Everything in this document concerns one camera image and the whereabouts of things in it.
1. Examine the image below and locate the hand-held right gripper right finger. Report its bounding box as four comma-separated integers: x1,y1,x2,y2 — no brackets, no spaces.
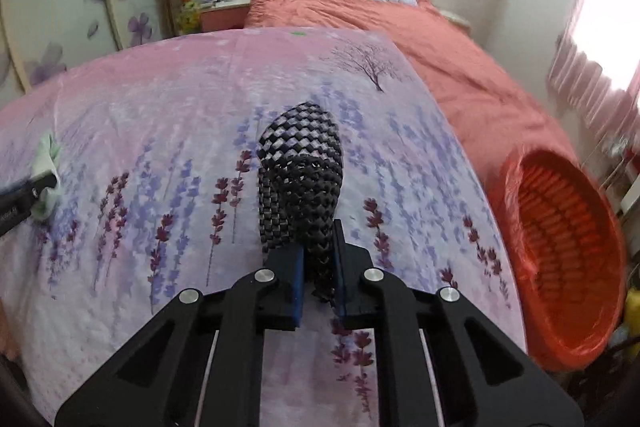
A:
331,219,585,427

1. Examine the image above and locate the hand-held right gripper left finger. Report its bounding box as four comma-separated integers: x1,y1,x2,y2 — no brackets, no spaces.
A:
54,247,307,427

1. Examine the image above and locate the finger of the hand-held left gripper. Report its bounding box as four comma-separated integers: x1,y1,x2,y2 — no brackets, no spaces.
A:
27,172,57,204

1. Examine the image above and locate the pale green cloth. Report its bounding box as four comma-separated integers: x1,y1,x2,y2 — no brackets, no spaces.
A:
31,133,63,222

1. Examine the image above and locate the black woven mesh cloth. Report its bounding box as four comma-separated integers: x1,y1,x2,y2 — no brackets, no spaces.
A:
257,102,346,308

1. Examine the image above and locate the orange plastic laundry basket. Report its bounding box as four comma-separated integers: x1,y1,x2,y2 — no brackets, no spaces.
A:
487,148,628,373

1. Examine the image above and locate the lavender print tablecloth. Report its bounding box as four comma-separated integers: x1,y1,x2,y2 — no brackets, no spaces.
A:
0,27,528,427

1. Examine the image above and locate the bed with orange cover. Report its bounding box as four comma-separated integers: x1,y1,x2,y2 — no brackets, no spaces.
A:
243,0,576,188

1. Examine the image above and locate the pink nightstand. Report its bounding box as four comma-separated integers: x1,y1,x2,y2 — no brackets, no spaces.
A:
200,0,253,34

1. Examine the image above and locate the white nightstand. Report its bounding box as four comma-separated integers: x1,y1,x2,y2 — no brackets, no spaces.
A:
440,7,473,32

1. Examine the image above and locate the pink curtain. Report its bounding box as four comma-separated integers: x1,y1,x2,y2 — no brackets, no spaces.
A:
545,0,640,148

